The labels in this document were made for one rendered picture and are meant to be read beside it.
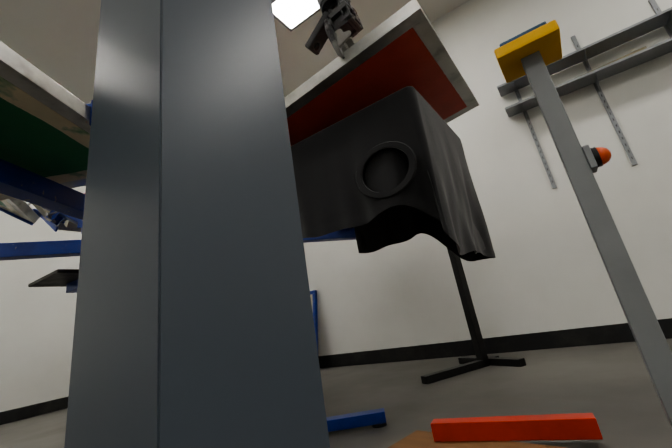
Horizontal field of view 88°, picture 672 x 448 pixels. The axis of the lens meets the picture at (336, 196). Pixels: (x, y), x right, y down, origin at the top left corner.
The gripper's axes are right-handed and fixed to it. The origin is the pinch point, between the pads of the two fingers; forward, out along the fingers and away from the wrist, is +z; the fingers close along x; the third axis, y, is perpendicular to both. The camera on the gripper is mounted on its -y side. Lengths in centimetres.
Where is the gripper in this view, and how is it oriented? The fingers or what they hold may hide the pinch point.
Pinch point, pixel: (344, 60)
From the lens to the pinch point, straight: 102.8
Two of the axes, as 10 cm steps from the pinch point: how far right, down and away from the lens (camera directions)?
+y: 7.8, -4.2, -4.6
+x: 5.7, 1.8, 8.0
